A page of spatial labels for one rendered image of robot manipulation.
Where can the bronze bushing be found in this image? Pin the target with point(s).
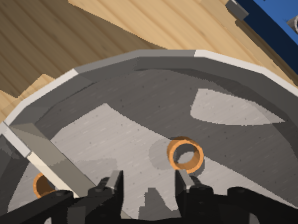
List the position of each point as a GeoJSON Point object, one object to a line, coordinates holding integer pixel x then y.
{"type": "Point", "coordinates": [194, 163]}
{"type": "Point", "coordinates": [41, 186]}

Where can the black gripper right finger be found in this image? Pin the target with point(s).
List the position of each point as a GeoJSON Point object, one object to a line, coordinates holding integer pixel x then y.
{"type": "Point", "coordinates": [233, 208]}

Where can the blue square tray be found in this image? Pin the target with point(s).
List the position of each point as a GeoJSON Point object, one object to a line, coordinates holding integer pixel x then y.
{"type": "Point", "coordinates": [268, 19]}

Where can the grey metal sleeve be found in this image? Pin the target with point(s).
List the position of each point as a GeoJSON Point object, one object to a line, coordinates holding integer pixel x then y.
{"type": "Point", "coordinates": [293, 24]}

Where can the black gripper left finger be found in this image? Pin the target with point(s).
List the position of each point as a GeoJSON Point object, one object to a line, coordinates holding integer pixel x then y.
{"type": "Point", "coordinates": [63, 208]}

